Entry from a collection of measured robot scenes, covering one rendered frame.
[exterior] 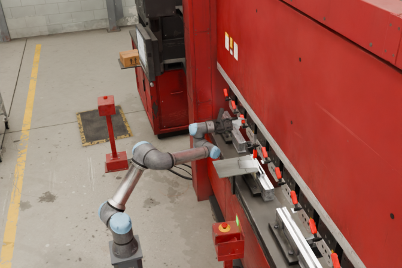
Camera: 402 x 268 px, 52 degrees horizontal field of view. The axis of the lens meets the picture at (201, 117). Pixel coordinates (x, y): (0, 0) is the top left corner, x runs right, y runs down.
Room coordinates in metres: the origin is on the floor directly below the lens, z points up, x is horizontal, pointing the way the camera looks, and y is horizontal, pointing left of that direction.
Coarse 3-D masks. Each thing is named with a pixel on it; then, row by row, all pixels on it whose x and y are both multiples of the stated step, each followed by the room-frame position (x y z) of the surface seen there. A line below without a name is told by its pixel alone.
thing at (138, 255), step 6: (138, 240) 1.80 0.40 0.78; (138, 246) 1.75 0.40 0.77; (138, 252) 1.71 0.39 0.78; (114, 258) 1.67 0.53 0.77; (120, 258) 1.67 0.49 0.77; (126, 258) 1.67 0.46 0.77; (132, 258) 1.66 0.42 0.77; (138, 258) 1.67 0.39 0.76; (114, 264) 1.64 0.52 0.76; (120, 264) 1.65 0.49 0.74; (126, 264) 1.66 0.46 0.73; (132, 264) 1.67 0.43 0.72; (138, 264) 1.68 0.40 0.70
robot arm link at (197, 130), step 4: (192, 124) 2.23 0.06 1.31; (196, 124) 2.23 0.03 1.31; (200, 124) 2.23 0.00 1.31; (204, 124) 2.23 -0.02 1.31; (192, 128) 2.21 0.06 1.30; (196, 128) 2.21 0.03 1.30; (200, 128) 2.21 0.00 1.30; (204, 128) 2.22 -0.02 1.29; (192, 132) 2.20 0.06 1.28; (196, 132) 2.20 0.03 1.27; (200, 132) 2.21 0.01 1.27; (204, 132) 2.22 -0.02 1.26; (196, 136) 2.21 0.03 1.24; (200, 136) 2.21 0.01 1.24
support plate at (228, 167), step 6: (246, 156) 2.31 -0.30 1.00; (216, 162) 2.26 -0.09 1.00; (222, 162) 2.25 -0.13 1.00; (228, 162) 2.25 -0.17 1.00; (234, 162) 2.25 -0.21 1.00; (216, 168) 2.19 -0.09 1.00; (222, 168) 2.19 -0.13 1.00; (228, 168) 2.18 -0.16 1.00; (234, 168) 2.18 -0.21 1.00; (246, 168) 2.18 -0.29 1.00; (252, 168) 2.17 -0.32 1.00; (222, 174) 2.12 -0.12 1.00; (228, 174) 2.12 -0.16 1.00; (234, 174) 2.12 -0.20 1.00; (240, 174) 2.12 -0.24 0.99
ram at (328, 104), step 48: (240, 0) 2.49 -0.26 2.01; (240, 48) 2.47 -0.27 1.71; (288, 48) 1.78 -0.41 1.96; (336, 48) 1.39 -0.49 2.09; (288, 96) 1.75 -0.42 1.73; (336, 96) 1.35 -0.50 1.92; (384, 96) 1.10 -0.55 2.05; (288, 144) 1.70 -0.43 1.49; (336, 144) 1.31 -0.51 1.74; (384, 144) 1.06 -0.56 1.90; (336, 192) 1.26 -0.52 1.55; (384, 192) 1.01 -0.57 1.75; (384, 240) 0.97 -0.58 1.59
